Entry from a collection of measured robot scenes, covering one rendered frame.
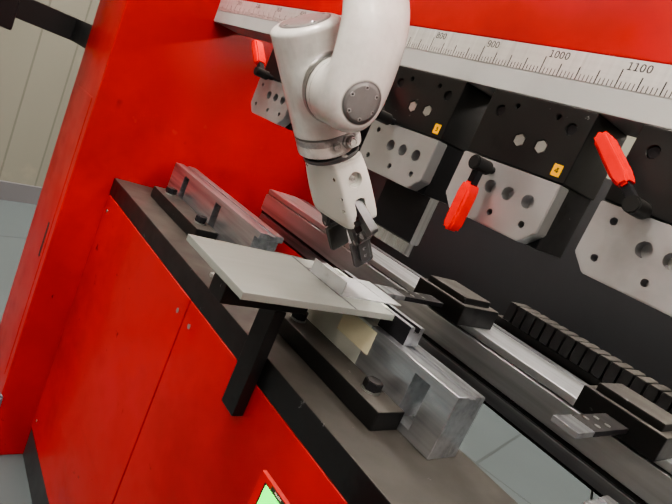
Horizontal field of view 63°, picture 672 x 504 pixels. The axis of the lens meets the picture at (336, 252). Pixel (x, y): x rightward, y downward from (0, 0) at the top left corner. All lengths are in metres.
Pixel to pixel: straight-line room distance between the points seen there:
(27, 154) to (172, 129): 2.52
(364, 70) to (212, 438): 0.61
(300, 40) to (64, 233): 1.07
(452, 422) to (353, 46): 0.47
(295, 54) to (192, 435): 0.63
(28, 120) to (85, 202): 2.42
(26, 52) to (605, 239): 3.55
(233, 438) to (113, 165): 0.89
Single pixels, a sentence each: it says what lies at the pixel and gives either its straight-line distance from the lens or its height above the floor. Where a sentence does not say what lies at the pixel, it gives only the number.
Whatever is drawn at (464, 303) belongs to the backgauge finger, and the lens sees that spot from 1.00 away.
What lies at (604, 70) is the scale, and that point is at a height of 1.39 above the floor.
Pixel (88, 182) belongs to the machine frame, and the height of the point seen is 0.84.
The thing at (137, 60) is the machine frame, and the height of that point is 1.17.
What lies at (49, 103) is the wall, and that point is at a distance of 3.97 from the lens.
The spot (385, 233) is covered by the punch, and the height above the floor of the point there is 1.09.
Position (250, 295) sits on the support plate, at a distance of 0.65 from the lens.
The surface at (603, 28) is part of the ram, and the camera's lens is 0.73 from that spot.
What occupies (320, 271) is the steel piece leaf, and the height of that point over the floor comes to 1.01.
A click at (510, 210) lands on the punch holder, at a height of 1.20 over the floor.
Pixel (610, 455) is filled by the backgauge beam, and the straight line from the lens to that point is 0.93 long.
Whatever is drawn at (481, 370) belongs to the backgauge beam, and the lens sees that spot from 1.02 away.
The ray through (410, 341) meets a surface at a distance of 0.81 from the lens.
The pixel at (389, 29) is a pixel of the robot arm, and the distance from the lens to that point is 0.60.
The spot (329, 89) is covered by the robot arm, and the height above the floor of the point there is 1.24.
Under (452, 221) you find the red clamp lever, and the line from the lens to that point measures 0.69.
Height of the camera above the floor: 1.21
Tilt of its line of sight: 11 degrees down
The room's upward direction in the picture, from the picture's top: 23 degrees clockwise
